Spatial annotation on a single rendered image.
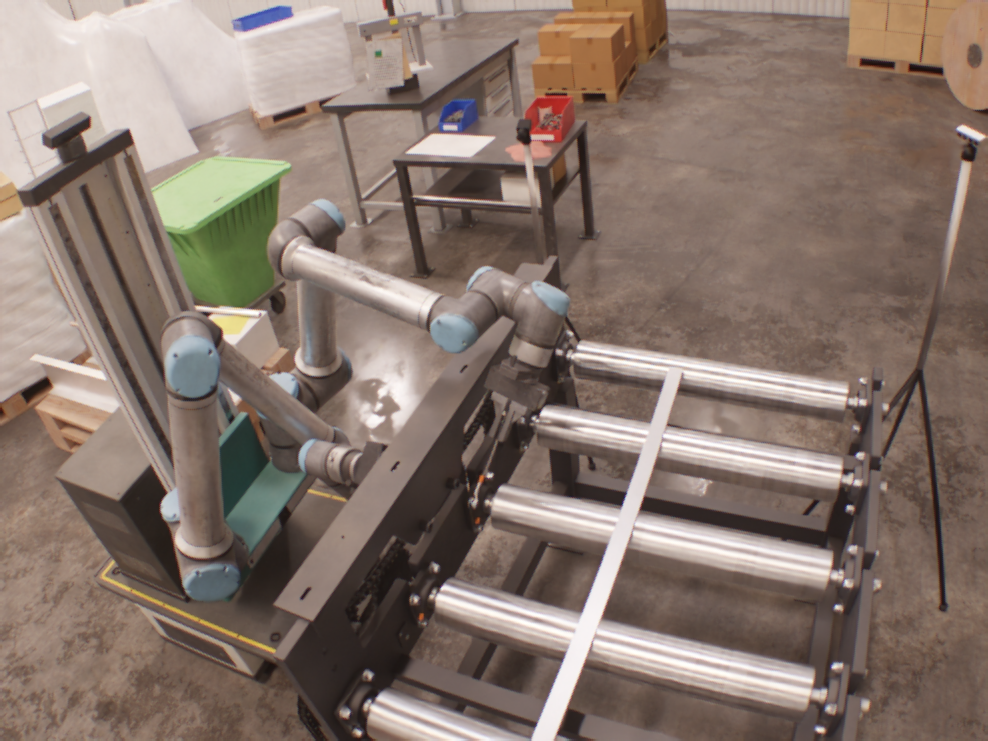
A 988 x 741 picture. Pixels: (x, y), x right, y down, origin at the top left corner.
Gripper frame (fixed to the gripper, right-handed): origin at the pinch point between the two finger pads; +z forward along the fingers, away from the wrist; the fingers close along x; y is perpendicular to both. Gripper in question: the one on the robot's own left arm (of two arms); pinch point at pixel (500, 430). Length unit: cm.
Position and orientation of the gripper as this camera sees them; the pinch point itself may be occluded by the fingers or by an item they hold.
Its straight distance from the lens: 167.6
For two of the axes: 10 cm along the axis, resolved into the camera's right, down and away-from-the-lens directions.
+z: -3.3, 9.1, 2.5
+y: 4.3, -0.9, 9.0
